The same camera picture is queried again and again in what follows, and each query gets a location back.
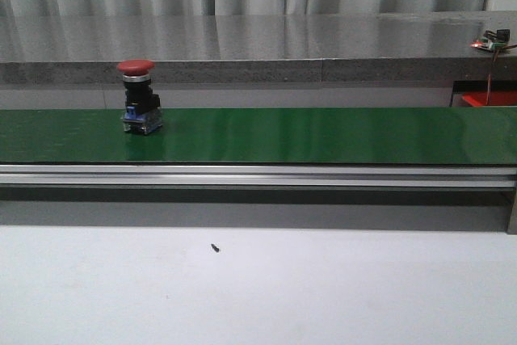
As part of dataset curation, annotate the grey metal support bracket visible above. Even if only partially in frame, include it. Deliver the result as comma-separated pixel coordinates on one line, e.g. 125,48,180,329
500,183,517,235

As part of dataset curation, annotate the aluminium conveyor frame rail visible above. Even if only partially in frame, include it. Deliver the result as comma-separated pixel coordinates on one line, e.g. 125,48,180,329
1,165,516,189

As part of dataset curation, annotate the green conveyor belt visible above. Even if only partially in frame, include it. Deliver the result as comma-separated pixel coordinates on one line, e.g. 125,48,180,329
1,107,516,165

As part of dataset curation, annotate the red black wire pair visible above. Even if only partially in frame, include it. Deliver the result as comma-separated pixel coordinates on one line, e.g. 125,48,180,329
481,42,517,107

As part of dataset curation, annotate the small green circuit board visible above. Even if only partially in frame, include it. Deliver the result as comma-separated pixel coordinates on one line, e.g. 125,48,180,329
470,29,511,53

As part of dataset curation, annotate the red plastic tray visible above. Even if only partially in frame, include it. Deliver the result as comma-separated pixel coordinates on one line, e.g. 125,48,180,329
461,91,517,107

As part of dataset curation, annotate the grey stone counter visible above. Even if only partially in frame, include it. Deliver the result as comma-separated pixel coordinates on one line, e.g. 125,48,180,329
1,11,516,84

